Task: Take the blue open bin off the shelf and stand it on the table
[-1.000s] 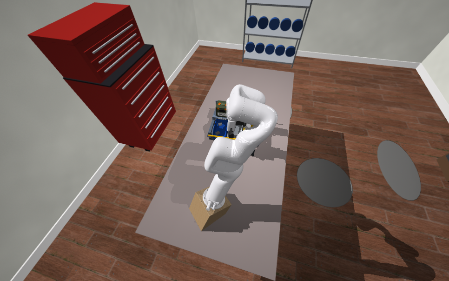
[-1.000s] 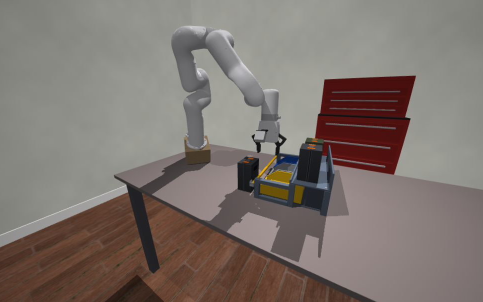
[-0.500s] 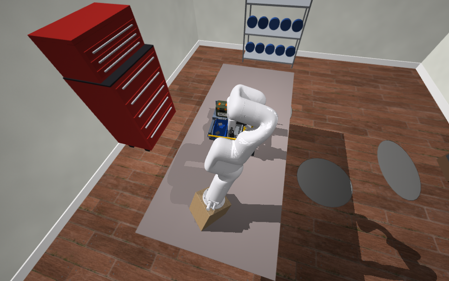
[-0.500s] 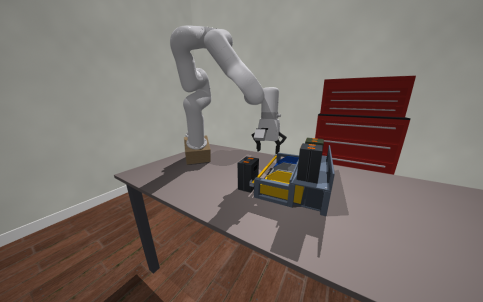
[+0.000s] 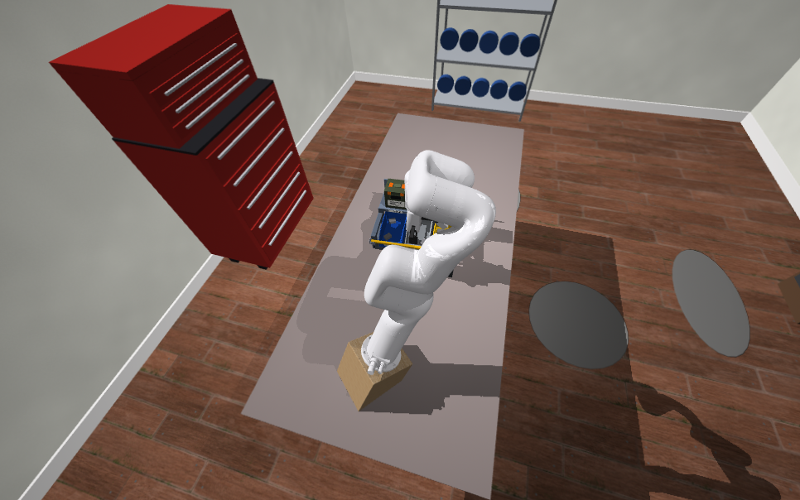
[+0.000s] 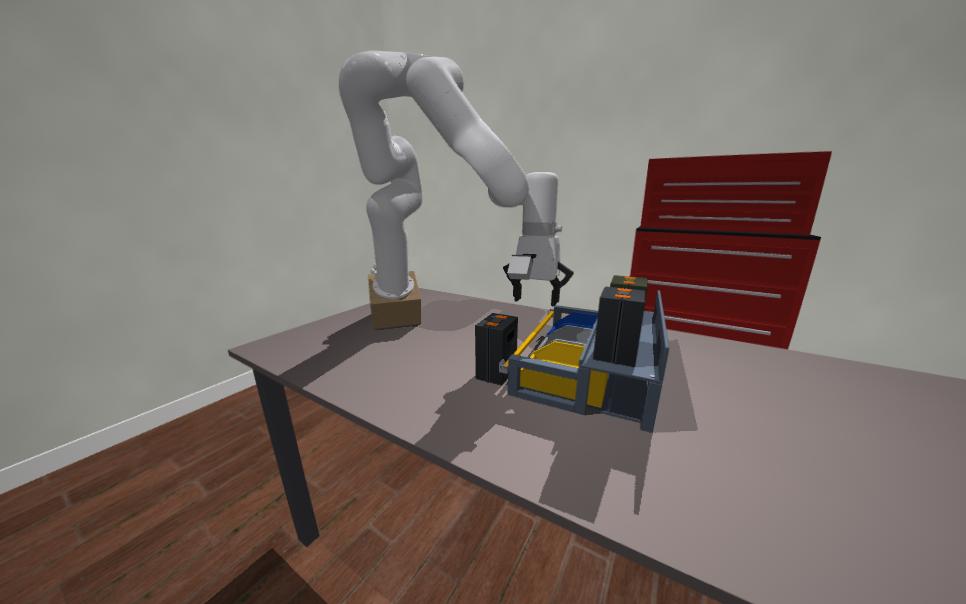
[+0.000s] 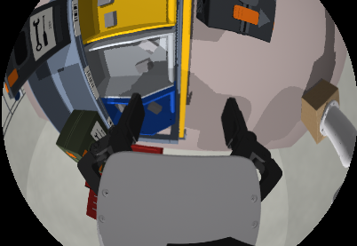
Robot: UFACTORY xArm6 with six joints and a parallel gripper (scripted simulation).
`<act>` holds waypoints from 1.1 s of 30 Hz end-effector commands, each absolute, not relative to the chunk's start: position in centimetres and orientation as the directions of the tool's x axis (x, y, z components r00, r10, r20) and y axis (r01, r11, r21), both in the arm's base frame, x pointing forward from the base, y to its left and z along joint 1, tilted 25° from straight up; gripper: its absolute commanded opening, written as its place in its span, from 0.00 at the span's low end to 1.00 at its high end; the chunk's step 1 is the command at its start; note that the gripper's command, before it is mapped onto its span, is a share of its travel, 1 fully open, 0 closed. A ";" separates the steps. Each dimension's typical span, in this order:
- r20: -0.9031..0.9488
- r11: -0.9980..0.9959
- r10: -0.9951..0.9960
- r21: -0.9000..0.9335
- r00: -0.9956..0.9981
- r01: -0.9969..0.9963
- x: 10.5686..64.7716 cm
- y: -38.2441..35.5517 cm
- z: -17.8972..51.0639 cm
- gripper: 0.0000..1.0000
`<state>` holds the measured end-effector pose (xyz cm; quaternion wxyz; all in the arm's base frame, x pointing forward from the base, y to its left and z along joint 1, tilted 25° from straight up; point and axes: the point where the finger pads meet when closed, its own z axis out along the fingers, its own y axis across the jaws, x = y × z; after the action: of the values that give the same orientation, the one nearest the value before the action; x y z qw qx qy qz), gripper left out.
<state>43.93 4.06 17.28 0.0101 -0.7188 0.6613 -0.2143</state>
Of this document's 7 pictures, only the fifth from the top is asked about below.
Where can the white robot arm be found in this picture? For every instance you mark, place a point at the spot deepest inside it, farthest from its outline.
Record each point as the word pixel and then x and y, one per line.
pixel 437 188

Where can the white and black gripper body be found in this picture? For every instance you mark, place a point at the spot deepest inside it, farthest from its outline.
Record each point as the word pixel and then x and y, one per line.
pixel 413 219

